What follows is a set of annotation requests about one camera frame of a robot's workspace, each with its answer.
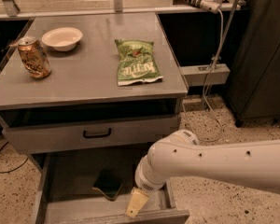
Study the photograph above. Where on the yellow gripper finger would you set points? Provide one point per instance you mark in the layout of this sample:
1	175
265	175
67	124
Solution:
137	201

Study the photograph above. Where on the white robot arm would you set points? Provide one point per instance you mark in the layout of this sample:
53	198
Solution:
254	164

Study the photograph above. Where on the grey top drawer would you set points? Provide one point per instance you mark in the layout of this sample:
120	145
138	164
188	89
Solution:
68	136

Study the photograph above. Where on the open grey middle drawer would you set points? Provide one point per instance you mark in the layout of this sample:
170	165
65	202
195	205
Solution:
66	196

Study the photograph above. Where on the grey drawer cabinet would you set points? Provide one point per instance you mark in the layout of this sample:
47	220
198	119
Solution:
82	85

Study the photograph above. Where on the green chip bag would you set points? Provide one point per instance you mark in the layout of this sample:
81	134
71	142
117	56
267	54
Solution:
136	62

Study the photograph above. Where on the dark cabinet at right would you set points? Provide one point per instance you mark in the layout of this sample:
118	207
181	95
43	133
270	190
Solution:
253	90

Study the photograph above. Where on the white bowl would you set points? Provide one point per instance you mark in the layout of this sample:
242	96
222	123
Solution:
62	39

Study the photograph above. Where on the gold soda can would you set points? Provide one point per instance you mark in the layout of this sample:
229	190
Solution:
33	57

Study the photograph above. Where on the white power strip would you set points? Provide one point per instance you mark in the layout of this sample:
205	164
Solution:
208	5

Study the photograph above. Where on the black drawer handle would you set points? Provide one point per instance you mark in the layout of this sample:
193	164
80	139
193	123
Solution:
88	135

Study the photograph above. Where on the metal frame shelf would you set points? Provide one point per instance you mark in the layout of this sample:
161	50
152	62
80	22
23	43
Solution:
115	3

